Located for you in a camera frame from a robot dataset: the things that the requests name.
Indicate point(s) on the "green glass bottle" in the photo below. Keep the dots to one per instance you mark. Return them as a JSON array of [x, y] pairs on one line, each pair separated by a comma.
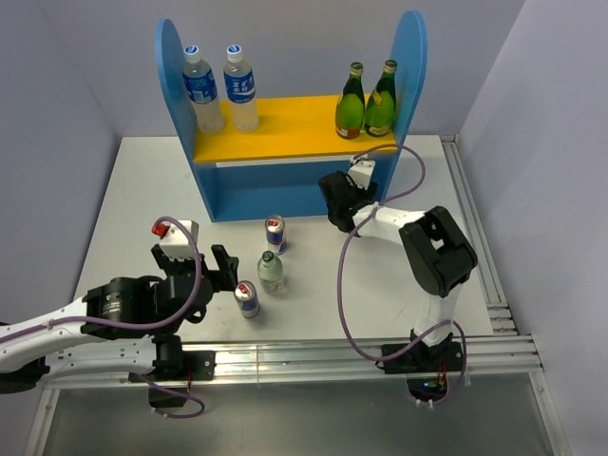
[[380, 110], [350, 108]]

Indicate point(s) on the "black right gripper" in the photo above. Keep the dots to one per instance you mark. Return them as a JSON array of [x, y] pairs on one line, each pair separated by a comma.
[[370, 194]]

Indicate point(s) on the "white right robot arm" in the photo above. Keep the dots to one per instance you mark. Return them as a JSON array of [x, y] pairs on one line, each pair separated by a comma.
[[441, 260]]

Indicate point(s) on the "blue and yellow shelf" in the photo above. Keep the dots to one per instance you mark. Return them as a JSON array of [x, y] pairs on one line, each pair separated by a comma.
[[275, 169]]

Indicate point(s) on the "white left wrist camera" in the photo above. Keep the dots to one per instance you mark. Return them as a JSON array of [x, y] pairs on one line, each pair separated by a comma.
[[174, 243]]

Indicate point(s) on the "aluminium rail frame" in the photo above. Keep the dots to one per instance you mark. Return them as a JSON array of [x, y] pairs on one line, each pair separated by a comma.
[[287, 382]]

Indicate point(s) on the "green glass bottle right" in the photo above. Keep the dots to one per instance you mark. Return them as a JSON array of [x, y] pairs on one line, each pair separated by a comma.
[[380, 110]]

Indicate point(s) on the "Pocari Sweat bottle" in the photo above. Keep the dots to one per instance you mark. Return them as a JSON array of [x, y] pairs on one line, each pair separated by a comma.
[[202, 91], [241, 88]]

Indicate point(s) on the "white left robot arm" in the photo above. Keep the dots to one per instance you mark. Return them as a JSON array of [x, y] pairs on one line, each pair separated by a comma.
[[128, 325]]

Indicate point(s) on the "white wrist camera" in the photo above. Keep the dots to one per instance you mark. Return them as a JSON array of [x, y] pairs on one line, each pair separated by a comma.
[[360, 171], [174, 243]]

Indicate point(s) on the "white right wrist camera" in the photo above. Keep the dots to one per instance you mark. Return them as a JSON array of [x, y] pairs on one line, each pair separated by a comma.
[[360, 171]]

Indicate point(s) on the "clear glass bottle left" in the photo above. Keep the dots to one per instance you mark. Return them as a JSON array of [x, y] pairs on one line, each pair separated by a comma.
[[270, 272]]

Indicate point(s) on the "green glass bottle left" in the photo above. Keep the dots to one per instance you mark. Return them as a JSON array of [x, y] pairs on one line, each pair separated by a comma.
[[350, 108]]

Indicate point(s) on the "red bull can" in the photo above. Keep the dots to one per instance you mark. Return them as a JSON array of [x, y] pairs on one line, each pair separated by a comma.
[[246, 297], [275, 232]]

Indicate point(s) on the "Red Bull can rear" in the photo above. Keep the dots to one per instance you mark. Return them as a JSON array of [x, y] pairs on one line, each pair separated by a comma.
[[275, 232]]

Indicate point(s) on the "Red Bull can front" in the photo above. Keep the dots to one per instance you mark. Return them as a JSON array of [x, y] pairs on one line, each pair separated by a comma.
[[246, 297]]

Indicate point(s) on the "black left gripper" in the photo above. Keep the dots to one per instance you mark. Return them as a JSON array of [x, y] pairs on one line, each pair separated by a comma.
[[226, 275]]

